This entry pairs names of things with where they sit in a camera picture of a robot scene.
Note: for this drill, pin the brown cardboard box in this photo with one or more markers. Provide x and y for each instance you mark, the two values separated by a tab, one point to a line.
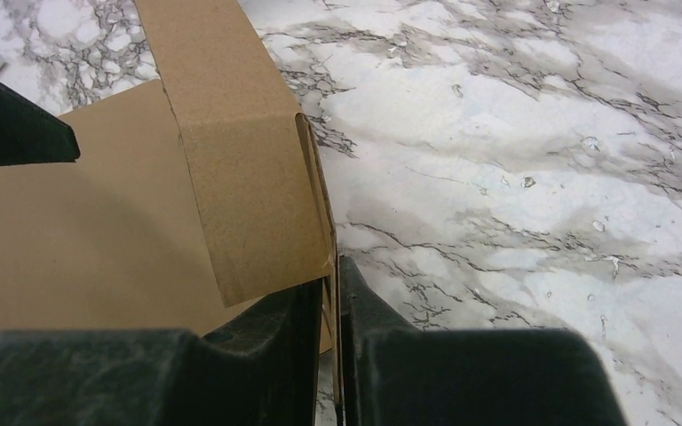
197	189

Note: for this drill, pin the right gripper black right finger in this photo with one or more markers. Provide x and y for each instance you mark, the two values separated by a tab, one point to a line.
397	374

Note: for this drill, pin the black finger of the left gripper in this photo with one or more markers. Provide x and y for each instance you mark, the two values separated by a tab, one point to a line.
29	134

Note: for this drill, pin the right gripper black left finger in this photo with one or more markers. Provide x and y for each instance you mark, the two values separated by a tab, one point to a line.
260	368

